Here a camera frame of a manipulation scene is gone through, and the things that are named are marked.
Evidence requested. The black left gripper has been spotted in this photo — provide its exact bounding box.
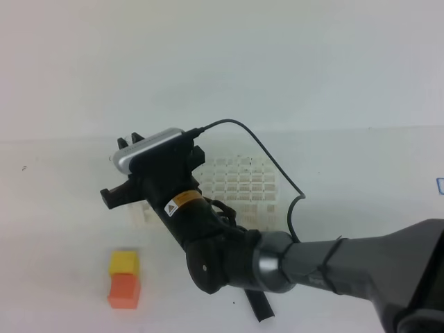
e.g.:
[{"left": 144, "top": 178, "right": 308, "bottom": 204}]
[{"left": 100, "top": 133, "right": 205, "bottom": 225}]

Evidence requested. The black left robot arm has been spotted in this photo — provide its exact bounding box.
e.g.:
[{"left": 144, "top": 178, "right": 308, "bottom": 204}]
[{"left": 101, "top": 134, "right": 443, "bottom": 332}]

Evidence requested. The white test tube rack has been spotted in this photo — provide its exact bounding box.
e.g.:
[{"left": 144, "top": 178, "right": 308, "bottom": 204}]
[{"left": 128, "top": 155, "right": 280, "bottom": 232}]

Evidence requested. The yellow cube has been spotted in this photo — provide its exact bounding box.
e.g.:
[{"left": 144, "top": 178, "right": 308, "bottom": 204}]
[{"left": 108, "top": 250, "right": 140, "bottom": 276}]

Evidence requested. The orange cube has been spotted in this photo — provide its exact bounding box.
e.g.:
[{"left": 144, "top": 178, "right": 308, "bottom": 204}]
[{"left": 108, "top": 273, "right": 141, "bottom": 309}]

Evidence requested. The black funnel scoop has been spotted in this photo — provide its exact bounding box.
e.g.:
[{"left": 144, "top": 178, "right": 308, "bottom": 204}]
[{"left": 244, "top": 289, "right": 275, "bottom": 323}]

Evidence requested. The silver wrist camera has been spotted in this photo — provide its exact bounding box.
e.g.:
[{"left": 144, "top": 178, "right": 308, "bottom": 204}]
[{"left": 111, "top": 128, "right": 185, "bottom": 176}]

